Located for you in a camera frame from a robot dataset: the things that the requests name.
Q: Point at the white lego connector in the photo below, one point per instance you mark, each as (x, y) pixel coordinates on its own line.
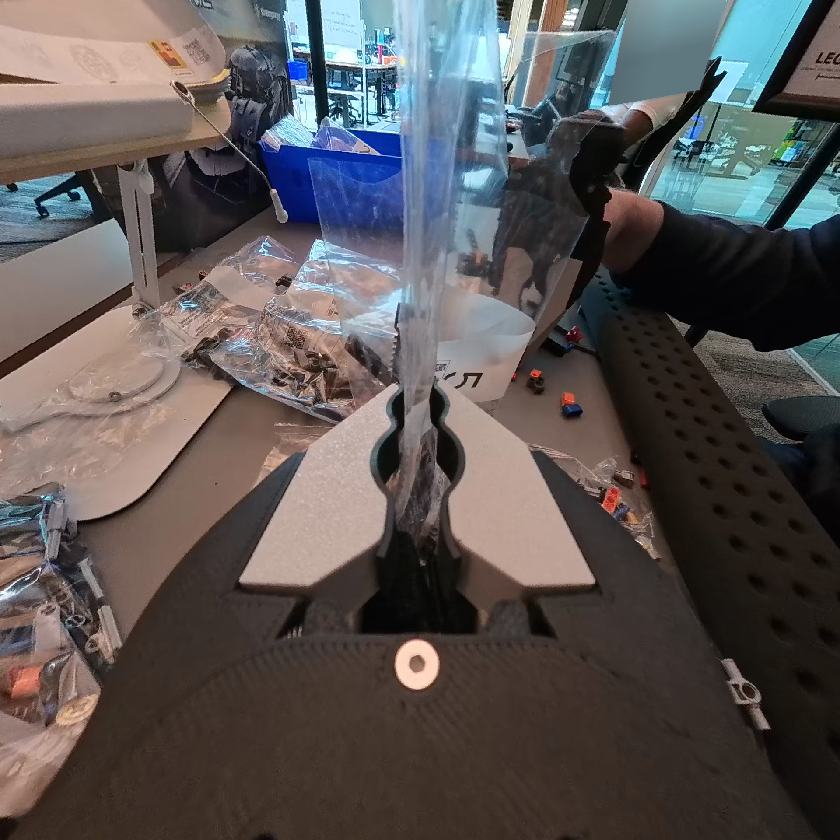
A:
(623, 478)

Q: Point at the lego instruction booklet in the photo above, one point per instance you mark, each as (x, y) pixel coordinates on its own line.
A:
(79, 46)

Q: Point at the black office chair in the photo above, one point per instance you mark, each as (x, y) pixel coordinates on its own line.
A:
(59, 193)
(800, 417)
(705, 85)

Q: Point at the black framed sign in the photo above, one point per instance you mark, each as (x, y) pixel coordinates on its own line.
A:
(807, 65)

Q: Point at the small open parts bag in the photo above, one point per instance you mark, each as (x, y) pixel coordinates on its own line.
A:
(617, 502)

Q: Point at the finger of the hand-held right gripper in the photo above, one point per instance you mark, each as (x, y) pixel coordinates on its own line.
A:
(538, 216)
(594, 216)

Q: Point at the person's right hand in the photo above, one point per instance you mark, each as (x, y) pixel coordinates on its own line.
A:
(633, 226)

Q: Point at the black angled lego beam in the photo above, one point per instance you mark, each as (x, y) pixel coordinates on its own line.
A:
(556, 343)

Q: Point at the blue plastic bin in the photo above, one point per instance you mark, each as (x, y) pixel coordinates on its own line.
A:
(289, 184)

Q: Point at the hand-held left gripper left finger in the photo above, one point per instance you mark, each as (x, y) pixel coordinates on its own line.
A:
(315, 525)

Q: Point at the dark lego set box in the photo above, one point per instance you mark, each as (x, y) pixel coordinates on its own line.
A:
(256, 85)

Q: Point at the black angled lego connector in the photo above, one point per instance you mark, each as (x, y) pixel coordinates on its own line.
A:
(536, 386)

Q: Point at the person's leg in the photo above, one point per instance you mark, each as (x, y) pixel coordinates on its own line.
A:
(807, 479)

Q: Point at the white rod with ball end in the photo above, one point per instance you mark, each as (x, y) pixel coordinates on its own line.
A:
(281, 211)

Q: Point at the person's right forearm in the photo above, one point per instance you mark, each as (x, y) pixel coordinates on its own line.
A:
(741, 269)

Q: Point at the red lego axle connector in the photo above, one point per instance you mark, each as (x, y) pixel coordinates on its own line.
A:
(574, 335)

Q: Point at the dark perforated panel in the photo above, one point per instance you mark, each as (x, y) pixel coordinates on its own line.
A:
(722, 492)

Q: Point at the clear lego parts bag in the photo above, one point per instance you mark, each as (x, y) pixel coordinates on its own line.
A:
(420, 197)
(243, 289)
(46, 577)
(302, 374)

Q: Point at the blue lego tile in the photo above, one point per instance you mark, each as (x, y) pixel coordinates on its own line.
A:
(571, 411)

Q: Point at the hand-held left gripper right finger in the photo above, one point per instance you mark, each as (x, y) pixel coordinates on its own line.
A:
(518, 525)

